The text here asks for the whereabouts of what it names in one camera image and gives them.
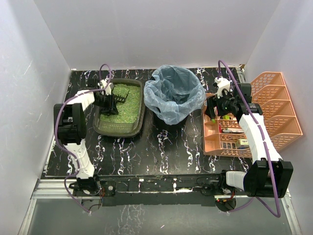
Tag black litter scoop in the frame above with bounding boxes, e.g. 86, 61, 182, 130
113, 87, 130, 103

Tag dark green litter box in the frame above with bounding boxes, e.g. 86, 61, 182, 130
93, 78, 145, 138

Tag blue plastic bag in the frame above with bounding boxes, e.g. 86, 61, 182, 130
144, 65, 206, 125

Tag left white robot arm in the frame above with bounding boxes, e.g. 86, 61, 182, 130
54, 80, 118, 180

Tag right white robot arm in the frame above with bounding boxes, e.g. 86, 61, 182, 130
204, 78, 293, 198

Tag green litter pellets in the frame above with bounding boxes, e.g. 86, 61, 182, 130
100, 84, 141, 123

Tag orange desk organizer tray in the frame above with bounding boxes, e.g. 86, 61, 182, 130
201, 102, 252, 158

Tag orange file rack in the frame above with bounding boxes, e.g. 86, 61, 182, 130
251, 71, 303, 151

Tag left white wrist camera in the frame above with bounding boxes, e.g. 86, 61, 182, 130
98, 79, 114, 95

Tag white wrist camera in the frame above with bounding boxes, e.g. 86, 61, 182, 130
98, 79, 114, 95
213, 77, 232, 98

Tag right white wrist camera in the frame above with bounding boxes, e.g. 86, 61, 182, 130
213, 77, 232, 98

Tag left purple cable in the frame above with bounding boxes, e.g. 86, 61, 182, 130
54, 64, 113, 213

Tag purple cable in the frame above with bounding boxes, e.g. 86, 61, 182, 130
217, 60, 282, 218
54, 64, 113, 213

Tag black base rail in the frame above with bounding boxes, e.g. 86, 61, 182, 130
68, 172, 247, 213

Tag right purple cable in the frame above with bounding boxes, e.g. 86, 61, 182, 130
217, 60, 282, 218

